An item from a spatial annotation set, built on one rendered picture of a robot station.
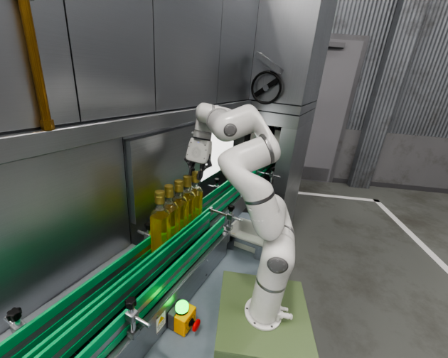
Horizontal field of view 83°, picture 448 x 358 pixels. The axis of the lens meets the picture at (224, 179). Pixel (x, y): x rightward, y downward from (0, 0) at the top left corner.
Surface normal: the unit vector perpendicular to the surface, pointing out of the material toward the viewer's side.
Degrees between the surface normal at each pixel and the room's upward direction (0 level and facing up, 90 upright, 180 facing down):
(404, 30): 90
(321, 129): 90
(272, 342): 4
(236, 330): 4
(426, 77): 90
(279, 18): 90
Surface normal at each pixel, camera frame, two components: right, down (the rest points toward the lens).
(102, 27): 0.89, 0.24
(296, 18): -0.45, 0.31
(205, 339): 0.07, -0.92
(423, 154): -0.08, 0.38
